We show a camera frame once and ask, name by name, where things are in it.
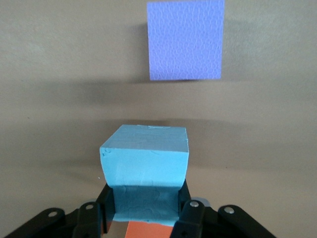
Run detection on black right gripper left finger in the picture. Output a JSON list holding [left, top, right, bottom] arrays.
[[73, 184, 116, 238]]

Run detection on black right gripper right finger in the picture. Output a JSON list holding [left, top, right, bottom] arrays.
[[172, 179, 206, 238]]

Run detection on light blue foam block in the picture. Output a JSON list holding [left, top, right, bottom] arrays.
[[99, 124, 191, 227]]

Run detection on orange foam block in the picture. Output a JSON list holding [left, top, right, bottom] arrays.
[[106, 220, 174, 238]]

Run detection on purple foam block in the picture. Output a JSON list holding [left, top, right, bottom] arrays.
[[146, 0, 226, 81]]

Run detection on brown table cover mat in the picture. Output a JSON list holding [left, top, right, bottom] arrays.
[[0, 0, 317, 238]]

